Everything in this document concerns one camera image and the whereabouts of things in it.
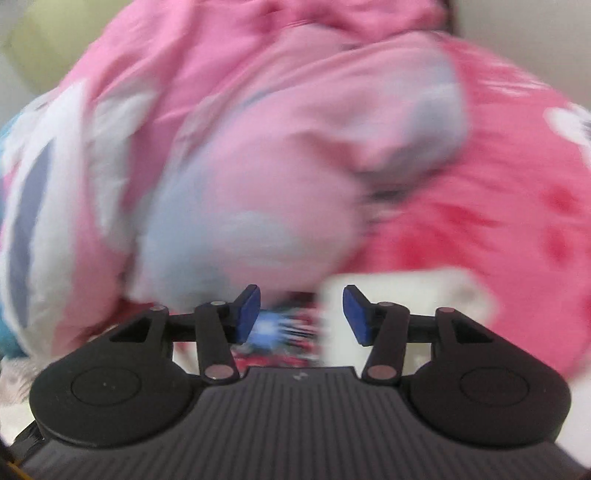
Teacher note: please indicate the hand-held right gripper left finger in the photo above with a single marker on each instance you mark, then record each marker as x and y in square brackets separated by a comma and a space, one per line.
[244, 318]

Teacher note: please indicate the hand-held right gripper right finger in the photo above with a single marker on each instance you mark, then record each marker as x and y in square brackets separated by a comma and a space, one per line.
[356, 318]

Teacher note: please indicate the teal printed blanket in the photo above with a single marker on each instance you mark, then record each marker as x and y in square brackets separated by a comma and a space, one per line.
[7, 332]

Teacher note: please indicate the pink grey white quilt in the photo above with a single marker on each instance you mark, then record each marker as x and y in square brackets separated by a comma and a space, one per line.
[258, 138]

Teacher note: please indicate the pink floral bed sheet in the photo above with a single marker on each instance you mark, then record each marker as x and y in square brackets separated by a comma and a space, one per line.
[508, 207]

